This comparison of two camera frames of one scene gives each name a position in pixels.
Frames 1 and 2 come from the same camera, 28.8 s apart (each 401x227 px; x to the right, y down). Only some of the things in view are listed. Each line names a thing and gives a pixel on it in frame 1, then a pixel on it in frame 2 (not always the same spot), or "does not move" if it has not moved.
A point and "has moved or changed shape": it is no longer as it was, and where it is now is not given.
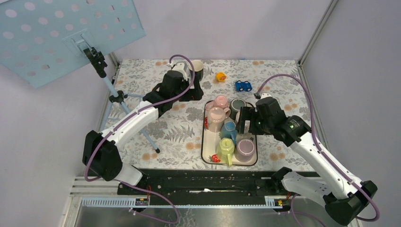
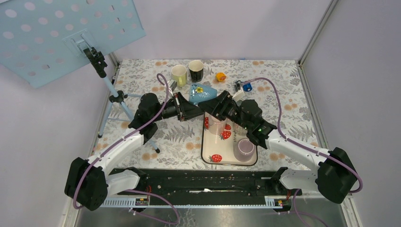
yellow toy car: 221,76 does not move
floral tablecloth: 171,139 does not move
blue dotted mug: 229,130 to 198,93
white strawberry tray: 210,140 does not move
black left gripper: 194,94 to 187,110
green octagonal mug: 225,151 has moved or changed shape
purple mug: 244,150 does not move
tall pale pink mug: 216,117 does not move
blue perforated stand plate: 40,40 does not move
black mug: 198,67 does not move
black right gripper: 246,114 to 217,106
